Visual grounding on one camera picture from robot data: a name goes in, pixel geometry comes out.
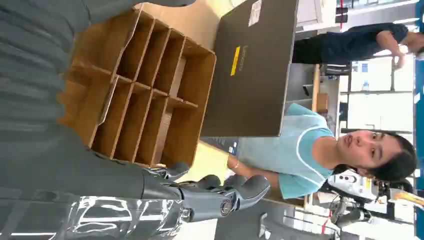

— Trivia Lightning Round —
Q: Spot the standing person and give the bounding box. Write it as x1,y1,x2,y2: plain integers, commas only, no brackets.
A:
291,22,424,69

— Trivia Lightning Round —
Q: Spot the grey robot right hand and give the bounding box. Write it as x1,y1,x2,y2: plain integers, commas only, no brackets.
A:
0,125,271,240

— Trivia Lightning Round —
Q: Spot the seated person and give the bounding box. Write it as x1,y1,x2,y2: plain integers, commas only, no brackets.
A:
226,102,418,200

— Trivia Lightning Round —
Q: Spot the dark grey laptop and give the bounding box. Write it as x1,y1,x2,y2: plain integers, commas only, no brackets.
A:
200,0,299,157

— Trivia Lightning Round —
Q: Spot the white background machine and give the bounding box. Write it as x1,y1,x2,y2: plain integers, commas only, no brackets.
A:
327,170,381,201

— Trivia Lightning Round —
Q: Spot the wooden divided card box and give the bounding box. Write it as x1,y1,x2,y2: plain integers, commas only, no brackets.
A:
56,6,218,168

